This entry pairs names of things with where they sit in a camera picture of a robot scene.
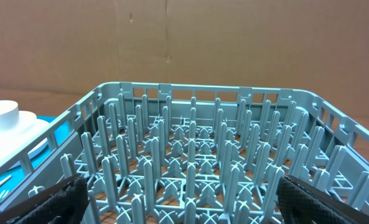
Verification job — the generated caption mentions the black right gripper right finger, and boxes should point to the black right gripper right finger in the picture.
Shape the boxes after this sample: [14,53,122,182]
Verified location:
[276,175,369,224]

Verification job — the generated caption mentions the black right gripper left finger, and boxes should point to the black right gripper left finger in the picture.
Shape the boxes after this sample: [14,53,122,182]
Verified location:
[0,174,88,223]

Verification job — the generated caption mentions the pale green cup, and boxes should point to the pale green cup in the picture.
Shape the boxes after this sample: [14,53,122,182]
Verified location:
[0,100,19,131]

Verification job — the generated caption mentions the grey dishwasher rack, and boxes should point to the grey dishwasher rack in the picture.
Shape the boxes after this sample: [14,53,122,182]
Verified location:
[0,82,369,223]

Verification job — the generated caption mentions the teal plastic tray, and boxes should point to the teal plastic tray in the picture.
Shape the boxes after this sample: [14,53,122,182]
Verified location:
[0,115,70,202]

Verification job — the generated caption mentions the pink plate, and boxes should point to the pink plate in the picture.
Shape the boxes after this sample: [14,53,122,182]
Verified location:
[0,118,49,163]

